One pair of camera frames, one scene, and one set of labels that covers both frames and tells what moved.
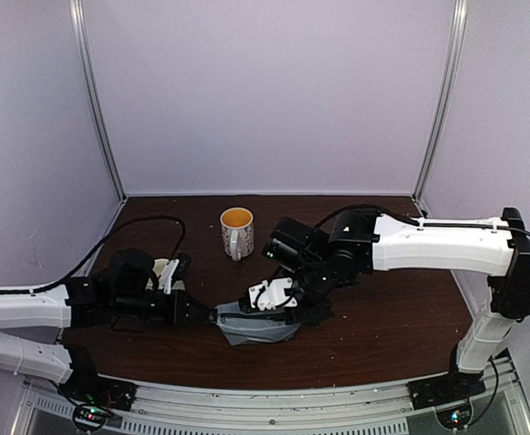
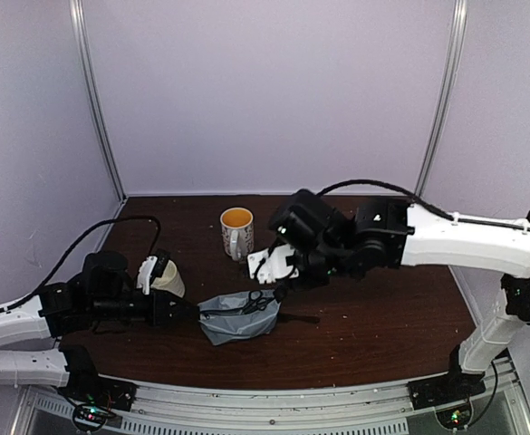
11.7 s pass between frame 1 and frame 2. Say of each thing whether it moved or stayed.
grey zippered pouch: moved
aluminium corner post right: stayed
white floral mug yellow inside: stayed
